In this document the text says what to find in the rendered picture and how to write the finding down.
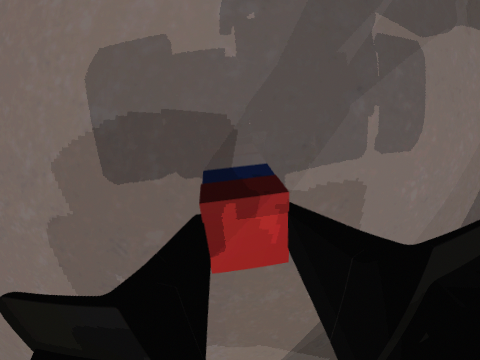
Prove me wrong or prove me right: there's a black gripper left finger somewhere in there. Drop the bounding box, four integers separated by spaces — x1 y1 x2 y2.
0 215 211 360

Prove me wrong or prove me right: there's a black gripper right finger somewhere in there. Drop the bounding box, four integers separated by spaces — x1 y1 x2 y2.
288 203 480 360

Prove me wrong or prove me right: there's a red block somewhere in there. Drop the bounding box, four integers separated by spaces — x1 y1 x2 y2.
200 175 289 273

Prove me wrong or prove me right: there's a blue block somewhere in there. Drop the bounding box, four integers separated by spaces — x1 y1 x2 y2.
203 163 275 184

